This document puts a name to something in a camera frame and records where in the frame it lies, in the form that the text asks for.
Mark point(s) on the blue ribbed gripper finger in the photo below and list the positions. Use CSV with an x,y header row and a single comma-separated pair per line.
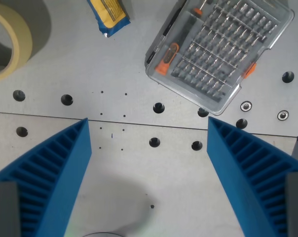
x,y
237,168
65,170

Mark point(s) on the blue and yellow snack bag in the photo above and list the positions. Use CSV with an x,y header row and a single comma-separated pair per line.
x,y
109,15

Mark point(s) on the silver socket head bolt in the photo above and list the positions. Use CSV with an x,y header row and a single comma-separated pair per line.
x,y
246,106
283,115

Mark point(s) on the clear screwdriver bit set case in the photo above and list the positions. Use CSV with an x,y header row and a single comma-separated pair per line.
x,y
218,54

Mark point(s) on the beige masking tape roll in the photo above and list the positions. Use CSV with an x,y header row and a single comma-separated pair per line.
x,y
18,37

